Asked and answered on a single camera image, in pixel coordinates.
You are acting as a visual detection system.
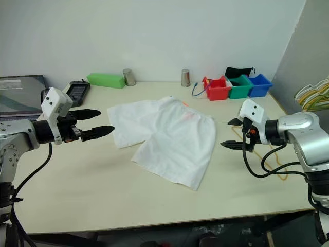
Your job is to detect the open laptop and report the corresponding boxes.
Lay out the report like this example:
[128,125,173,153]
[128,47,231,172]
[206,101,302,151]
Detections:
[0,74,47,122]

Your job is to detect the metal cup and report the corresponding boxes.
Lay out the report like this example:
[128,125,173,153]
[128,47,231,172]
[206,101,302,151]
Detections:
[122,68,137,86]
[180,68,192,87]

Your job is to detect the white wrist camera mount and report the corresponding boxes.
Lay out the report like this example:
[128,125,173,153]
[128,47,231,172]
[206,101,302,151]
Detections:
[239,98,270,145]
[41,87,74,146]

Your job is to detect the blue cable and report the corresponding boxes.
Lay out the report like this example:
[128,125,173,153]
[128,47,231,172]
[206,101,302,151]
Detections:
[192,82,207,98]

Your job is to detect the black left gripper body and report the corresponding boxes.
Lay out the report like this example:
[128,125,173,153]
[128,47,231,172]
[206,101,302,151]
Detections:
[56,114,85,144]

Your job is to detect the blue plastic bin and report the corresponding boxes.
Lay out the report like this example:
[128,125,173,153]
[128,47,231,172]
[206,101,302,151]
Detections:
[247,74,273,98]

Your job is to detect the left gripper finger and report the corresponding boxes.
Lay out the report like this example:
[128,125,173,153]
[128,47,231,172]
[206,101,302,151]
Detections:
[69,109,101,121]
[81,125,116,142]

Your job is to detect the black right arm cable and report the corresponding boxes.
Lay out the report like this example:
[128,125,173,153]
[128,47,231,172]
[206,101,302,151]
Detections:
[241,128,308,179]

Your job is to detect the green plastic bin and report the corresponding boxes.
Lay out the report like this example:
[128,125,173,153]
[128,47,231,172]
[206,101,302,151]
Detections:
[227,74,254,100]

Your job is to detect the white shorts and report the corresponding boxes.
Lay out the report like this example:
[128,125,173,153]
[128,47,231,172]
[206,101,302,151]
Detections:
[106,95,216,192]

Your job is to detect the red plastic bin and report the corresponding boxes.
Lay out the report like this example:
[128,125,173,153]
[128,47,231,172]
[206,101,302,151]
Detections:
[202,76,232,101]

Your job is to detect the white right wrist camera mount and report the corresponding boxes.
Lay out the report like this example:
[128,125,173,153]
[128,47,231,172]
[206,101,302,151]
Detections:
[239,98,270,145]

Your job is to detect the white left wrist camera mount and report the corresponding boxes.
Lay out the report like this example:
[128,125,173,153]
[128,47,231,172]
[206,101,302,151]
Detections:
[41,87,74,146]

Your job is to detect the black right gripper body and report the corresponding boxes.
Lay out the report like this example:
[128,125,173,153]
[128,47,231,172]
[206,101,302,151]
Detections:
[238,116,258,153]

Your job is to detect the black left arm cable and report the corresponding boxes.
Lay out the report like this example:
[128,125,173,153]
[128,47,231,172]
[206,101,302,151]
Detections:
[9,141,53,247]

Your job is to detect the black drawstring pouch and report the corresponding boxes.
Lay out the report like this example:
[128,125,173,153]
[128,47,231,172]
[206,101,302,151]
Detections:
[224,66,256,79]

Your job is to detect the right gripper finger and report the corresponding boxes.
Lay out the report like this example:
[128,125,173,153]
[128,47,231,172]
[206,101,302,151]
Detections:
[227,117,244,127]
[220,140,245,151]

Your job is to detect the green rectangular box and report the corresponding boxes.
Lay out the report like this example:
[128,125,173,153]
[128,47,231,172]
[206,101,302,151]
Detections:
[86,73,125,90]

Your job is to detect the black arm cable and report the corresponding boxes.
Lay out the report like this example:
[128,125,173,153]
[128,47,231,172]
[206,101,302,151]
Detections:
[9,141,53,247]
[241,128,308,179]

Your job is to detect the grey partition panel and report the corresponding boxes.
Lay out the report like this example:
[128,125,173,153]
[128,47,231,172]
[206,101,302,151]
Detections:
[271,0,329,116]

